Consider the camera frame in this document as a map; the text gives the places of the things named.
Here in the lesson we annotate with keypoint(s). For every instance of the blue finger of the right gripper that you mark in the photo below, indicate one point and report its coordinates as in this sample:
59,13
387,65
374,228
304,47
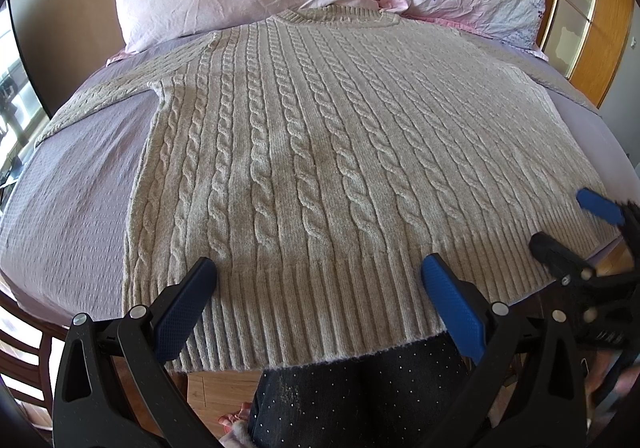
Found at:
559,260
613,213

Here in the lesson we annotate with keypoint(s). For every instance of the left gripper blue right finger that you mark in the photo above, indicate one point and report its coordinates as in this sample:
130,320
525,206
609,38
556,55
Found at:
526,388

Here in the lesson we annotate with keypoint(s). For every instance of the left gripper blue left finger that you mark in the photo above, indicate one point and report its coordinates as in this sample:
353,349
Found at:
91,408

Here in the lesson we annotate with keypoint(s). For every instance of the beige cable-knit sweater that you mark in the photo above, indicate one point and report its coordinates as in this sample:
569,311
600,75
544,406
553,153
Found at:
317,157

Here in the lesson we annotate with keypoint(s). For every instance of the person's right hand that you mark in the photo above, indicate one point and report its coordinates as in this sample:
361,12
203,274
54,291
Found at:
602,364

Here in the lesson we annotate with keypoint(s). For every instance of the wooden chair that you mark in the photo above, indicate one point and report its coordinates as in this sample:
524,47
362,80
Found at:
27,344

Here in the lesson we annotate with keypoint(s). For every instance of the dark dotted trousers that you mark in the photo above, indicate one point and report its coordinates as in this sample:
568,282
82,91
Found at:
394,398

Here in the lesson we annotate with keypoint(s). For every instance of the wooden headboard with glass panels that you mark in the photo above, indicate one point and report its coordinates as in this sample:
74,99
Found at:
585,41

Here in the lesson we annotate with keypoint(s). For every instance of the window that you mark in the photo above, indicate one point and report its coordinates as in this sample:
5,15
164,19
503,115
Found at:
22,114

